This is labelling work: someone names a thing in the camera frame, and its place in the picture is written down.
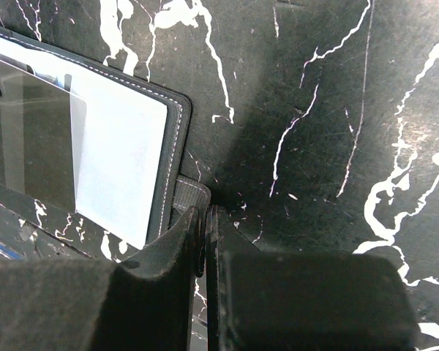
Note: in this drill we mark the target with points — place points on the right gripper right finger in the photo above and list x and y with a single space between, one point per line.
261 300

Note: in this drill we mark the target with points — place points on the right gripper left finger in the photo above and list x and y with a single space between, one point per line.
142 303

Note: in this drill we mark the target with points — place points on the black leather card holder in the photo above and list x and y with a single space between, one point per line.
129 190

